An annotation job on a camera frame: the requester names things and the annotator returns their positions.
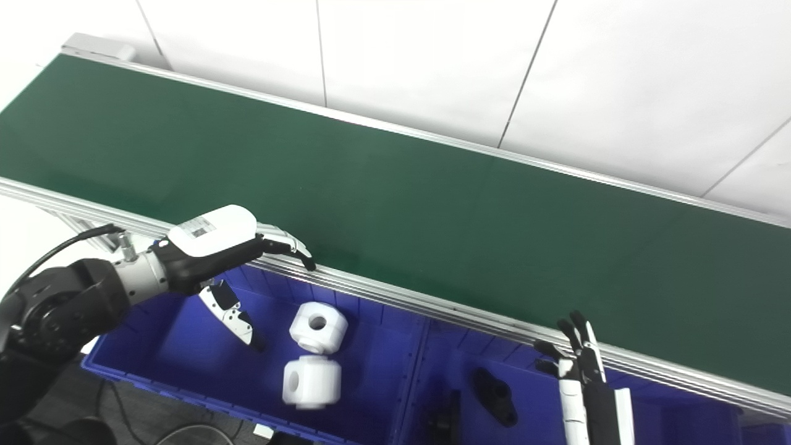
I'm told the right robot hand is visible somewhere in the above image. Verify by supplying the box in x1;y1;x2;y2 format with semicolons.
534;310;637;445

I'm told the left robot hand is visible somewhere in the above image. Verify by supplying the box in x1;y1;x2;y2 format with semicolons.
153;205;318;352

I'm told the white cylindrical part side hole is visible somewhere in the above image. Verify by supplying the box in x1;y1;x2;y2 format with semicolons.
282;355;342;410

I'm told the blue plastic bin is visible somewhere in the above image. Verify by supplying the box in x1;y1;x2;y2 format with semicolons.
738;405;791;445
395;318;743;445
81;263;428;445

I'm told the white cylindrical part centre hole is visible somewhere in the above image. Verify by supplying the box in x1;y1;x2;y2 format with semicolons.
289;302;349;355

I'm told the green conveyor belt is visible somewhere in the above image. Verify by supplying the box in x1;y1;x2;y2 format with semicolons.
0;54;791;397
0;34;791;422

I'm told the grey conveyor end box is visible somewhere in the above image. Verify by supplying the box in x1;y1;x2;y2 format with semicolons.
61;33;137;63

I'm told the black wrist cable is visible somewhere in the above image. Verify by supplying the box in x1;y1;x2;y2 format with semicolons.
5;223;126;292

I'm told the black floor cable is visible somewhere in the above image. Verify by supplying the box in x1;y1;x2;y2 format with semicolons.
109;382;237;445

